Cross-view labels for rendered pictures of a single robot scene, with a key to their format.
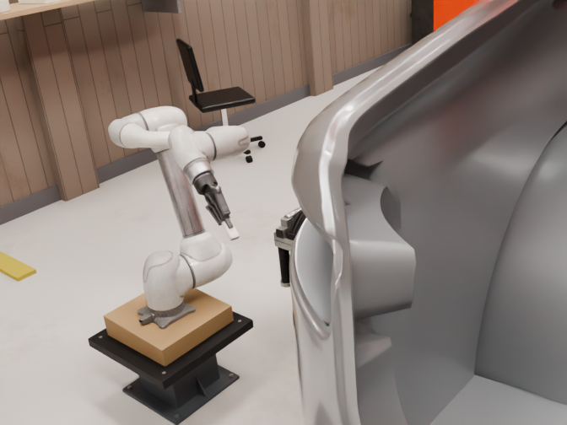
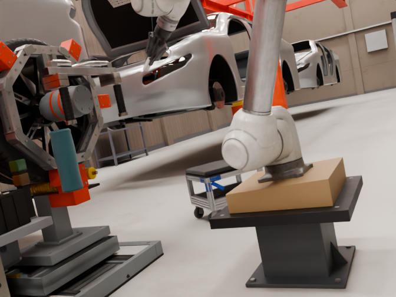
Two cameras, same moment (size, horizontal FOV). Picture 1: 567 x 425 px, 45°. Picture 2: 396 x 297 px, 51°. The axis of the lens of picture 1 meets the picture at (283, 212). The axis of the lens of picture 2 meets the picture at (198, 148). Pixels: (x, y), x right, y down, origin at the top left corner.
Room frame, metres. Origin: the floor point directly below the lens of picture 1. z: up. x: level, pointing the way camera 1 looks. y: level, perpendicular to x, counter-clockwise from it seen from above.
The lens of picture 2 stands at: (3.95, -0.24, 0.70)
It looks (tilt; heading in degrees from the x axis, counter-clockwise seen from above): 5 degrees down; 164
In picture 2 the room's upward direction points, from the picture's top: 11 degrees counter-clockwise
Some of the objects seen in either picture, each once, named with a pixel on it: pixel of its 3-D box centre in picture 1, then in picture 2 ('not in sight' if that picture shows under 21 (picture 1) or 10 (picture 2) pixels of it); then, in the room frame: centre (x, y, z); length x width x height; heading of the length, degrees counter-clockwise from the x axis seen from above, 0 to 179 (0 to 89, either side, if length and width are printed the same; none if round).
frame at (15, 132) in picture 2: not in sight; (55, 106); (1.96, -0.27, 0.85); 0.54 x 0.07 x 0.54; 136
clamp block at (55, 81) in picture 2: not in sight; (55, 81); (2.22, -0.25, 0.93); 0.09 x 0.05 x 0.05; 46
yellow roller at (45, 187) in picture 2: not in sight; (46, 187); (1.84, -0.40, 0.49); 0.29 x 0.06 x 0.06; 46
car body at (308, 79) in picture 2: not in sight; (296, 68); (-6.79, 6.31, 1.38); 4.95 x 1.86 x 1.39; 136
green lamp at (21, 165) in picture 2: not in sight; (17, 165); (2.40, -0.43, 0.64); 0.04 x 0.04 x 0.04; 46
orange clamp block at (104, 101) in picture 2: not in sight; (99, 102); (1.73, -0.06, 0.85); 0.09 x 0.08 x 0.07; 136
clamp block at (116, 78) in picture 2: (288, 239); (110, 79); (1.98, -0.01, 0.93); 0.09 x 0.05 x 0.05; 46
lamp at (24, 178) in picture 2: not in sight; (21, 180); (2.40, -0.43, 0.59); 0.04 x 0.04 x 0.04; 46
